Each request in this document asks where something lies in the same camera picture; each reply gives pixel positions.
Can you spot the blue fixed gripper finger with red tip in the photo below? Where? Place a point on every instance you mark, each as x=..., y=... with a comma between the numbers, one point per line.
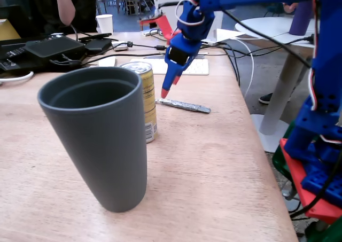
x=169, y=79

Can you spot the blue gripper body black motor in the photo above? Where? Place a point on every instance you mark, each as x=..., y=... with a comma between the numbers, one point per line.
x=177, y=56

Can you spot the blue moving gripper finger with red tip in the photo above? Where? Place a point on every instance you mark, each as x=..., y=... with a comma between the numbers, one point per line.
x=177, y=77

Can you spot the person's bare forearm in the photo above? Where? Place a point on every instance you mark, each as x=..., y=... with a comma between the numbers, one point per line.
x=66, y=9

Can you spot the white keyboard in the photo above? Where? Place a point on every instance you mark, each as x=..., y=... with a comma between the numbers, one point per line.
x=199, y=67

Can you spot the yellow drink can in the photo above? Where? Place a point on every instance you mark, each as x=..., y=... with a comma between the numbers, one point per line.
x=150, y=105

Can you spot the white usb hub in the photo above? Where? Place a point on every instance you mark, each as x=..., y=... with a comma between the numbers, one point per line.
x=146, y=33

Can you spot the small silver adapter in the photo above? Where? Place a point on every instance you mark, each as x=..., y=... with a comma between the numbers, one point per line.
x=120, y=46

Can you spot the wooden chair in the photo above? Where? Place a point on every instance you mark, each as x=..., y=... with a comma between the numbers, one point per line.
x=131, y=1

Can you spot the black power brick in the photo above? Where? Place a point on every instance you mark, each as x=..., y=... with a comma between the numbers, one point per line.
x=99, y=45

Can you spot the white paper cup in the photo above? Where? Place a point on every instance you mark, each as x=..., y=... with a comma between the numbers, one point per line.
x=104, y=23

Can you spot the black pen-shaped stick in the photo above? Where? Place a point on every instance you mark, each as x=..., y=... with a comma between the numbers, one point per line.
x=94, y=37

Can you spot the dark shoe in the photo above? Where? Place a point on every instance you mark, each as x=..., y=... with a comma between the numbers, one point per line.
x=265, y=99

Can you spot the tall gray plastic cup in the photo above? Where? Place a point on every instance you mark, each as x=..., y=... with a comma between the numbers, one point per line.
x=107, y=151

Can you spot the person's black shirt torso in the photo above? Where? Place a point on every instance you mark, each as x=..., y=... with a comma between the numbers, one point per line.
x=85, y=7

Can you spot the black flat box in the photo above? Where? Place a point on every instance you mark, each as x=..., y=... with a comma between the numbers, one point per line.
x=53, y=48

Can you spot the purple bottle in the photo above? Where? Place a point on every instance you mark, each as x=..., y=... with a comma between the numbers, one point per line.
x=302, y=20

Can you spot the green table clamp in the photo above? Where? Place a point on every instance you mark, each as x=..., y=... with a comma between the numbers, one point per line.
x=280, y=162
x=328, y=235

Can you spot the black device with buttons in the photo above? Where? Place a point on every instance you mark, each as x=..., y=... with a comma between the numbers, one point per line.
x=12, y=59

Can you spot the yellow board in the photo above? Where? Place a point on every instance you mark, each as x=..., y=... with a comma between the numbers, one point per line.
x=8, y=31

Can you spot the red camera mount with camera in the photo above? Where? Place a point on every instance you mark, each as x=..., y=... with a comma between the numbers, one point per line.
x=163, y=23

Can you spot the round white pedestal table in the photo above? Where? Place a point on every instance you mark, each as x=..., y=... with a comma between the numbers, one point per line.
x=278, y=92

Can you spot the red base plate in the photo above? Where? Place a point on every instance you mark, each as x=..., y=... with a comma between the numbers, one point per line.
x=294, y=172

